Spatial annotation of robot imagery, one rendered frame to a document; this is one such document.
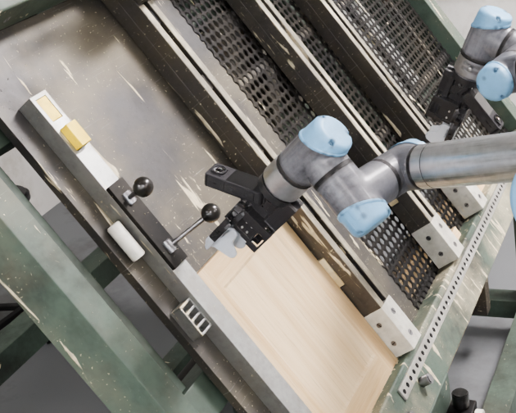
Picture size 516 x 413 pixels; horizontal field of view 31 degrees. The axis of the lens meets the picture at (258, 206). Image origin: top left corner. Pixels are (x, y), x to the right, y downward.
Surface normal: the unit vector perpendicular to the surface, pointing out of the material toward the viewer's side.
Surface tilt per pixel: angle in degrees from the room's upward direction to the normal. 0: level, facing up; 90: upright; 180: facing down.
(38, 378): 0
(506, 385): 0
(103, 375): 90
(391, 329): 90
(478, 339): 0
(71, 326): 90
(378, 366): 58
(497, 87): 90
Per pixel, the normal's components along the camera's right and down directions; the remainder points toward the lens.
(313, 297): 0.67, -0.46
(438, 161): -0.77, -0.01
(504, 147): -0.75, -0.26
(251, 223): -0.43, 0.43
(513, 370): -0.18, -0.90
